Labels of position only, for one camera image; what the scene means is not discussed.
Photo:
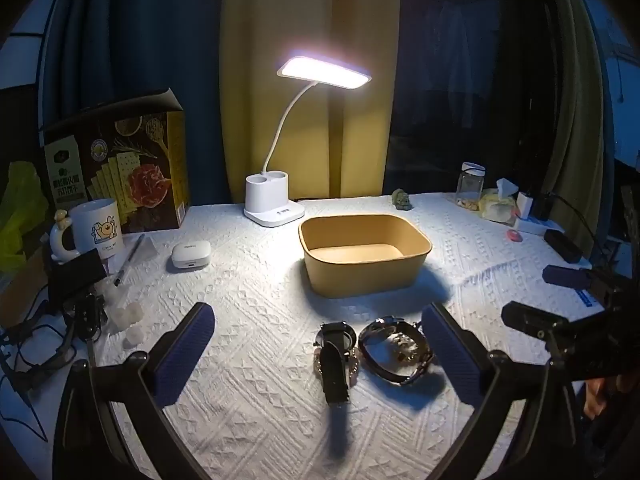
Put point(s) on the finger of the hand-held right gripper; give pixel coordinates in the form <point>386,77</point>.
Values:
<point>525,317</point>
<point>562,276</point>

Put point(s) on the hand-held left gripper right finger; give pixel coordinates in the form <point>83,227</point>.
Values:
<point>452,355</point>

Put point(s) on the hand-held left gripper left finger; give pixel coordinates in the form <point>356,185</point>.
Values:
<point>184,352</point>

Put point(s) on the metal band watch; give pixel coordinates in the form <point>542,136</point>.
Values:
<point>380,367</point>

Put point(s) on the yellow rectangular tray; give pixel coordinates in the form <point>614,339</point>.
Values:
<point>350,270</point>

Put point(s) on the person's right hand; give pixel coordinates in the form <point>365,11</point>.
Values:
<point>597,397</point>

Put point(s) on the black oblong case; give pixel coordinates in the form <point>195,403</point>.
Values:
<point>562,246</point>

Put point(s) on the small pink item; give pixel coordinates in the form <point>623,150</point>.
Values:
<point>514,235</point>

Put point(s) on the black charger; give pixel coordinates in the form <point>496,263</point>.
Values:
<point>543,206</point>

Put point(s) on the white textured tablecloth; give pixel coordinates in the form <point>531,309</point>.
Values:
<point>250,310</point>

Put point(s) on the white charger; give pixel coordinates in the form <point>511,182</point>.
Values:
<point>525,204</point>

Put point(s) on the yellow tissue pack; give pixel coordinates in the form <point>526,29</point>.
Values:
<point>497,207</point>

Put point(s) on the white earbuds case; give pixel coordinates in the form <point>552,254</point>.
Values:
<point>189,256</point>

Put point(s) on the small black clamp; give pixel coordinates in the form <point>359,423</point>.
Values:
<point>89,315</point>

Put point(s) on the black pen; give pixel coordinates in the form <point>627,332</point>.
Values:
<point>127,262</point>

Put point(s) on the glass jar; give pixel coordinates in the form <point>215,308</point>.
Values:
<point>470,187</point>

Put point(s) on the black flat device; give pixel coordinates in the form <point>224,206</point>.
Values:
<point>75,275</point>

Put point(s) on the white cartoon mug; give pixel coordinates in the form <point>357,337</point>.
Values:
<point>92,220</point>

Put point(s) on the small green stone figurine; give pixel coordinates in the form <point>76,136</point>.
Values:
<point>401,200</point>

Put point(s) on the olive curtain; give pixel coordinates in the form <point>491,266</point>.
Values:
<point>572,110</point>

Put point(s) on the white desk lamp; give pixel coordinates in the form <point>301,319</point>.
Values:
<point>272,195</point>

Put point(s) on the dark cracker box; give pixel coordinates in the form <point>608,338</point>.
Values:
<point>145,160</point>

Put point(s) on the yellow-green plastic bag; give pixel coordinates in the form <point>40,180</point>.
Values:
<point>20,210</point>

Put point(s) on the blue curtain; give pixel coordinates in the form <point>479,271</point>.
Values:
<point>150,35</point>

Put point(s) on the yellow curtain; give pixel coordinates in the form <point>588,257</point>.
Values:
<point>260,35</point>

